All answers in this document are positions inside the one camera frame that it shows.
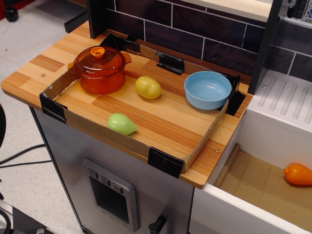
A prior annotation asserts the green plastic pear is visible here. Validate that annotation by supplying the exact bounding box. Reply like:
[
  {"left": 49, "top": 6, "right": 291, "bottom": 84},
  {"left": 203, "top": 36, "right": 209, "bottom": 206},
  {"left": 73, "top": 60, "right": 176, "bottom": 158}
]
[{"left": 107, "top": 113, "right": 138, "bottom": 136}]

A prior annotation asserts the light blue bowl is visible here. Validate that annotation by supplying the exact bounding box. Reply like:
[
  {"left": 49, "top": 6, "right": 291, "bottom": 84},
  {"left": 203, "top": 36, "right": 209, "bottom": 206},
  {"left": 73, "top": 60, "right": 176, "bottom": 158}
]
[{"left": 184, "top": 71, "right": 232, "bottom": 110}]

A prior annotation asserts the yellow plastic potato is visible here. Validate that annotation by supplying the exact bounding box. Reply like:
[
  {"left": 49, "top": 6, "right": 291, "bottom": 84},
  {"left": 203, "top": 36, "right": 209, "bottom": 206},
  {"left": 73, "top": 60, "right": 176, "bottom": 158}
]
[{"left": 135, "top": 76, "right": 162, "bottom": 99}]

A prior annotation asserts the orange transparent pot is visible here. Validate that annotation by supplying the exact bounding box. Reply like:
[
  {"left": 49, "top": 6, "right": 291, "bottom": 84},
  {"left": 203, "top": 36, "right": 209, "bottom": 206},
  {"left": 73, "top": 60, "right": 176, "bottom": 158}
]
[{"left": 68, "top": 62, "right": 126, "bottom": 95}]

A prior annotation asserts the orange transparent pot lid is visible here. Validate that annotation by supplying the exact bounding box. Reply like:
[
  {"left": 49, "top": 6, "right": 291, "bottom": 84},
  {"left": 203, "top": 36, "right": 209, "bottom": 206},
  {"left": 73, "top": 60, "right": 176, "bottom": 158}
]
[{"left": 73, "top": 46, "right": 131, "bottom": 78}]

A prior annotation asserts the grey toy dishwasher cabinet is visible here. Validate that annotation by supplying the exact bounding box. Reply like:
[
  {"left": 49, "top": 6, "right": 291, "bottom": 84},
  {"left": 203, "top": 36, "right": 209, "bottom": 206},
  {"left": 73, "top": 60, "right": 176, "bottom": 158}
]
[{"left": 31, "top": 109, "right": 194, "bottom": 234}]

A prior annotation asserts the black dishwasher knob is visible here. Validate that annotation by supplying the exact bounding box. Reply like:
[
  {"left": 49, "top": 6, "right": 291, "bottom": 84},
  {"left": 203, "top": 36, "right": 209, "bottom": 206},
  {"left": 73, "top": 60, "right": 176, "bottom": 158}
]
[{"left": 148, "top": 215, "right": 167, "bottom": 234}]

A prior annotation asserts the white toy sink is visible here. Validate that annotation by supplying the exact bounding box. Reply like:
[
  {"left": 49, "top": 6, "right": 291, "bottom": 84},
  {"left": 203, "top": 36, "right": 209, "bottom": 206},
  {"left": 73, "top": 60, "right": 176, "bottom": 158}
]
[{"left": 189, "top": 71, "right": 312, "bottom": 234}]

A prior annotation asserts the orange plastic carrot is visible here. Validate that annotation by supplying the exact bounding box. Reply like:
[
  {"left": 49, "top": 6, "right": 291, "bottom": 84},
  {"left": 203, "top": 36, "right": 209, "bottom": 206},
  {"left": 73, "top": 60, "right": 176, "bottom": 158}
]
[{"left": 284, "top": 163, "right": 312, "bottom": 186}]

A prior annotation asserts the black caster wheel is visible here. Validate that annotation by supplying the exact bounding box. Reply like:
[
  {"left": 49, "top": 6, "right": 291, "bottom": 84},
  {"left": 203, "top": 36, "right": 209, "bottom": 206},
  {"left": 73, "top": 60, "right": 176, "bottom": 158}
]
[{"left": 3, "top": 0, "right": 19, "bottom": 22}]

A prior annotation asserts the black upright post right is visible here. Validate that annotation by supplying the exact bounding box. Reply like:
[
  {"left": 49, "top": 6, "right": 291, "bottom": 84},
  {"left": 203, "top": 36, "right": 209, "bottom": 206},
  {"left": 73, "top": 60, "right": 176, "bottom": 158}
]
[{"left": 248, "top": 0, "right": 284, "bottom": 95}]

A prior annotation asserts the black upright post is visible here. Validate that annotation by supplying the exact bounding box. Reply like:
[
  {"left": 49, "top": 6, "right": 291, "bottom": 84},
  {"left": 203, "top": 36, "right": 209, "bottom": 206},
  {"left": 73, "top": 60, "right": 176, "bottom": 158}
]
[
  {"left": 248, "top": 0, "right": 284, "bottom": 95},
  {"left": 86, "top": 0, "right": 115, "bottom": 39}
]

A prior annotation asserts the black upright post left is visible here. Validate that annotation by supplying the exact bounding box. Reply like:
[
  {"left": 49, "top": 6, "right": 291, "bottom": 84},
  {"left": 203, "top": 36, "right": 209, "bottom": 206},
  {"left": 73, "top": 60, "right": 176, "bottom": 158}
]
[{"left": 86, "top": 0, "right": 115, "bottom": 39}]

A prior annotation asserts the black floor cable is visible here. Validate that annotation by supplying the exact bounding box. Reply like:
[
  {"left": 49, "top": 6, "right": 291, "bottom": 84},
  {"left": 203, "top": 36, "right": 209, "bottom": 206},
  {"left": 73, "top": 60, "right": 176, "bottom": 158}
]
[{"left": 0, "top": 143, "right": 52, "bottom": 169}]

